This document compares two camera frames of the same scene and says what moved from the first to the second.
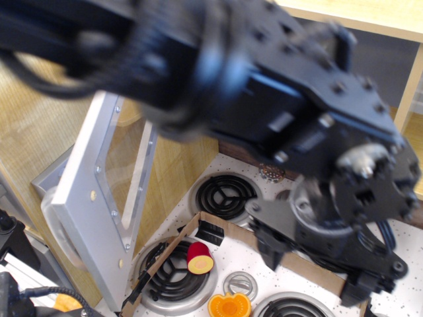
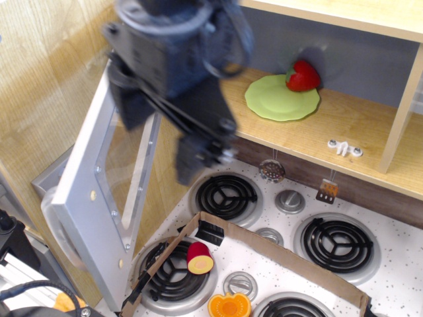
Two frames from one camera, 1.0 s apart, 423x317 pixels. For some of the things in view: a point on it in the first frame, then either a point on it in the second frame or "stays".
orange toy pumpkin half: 229,305 stays
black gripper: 317,221 → 146,76
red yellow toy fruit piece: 199,259 stays
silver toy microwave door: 88,213 stays
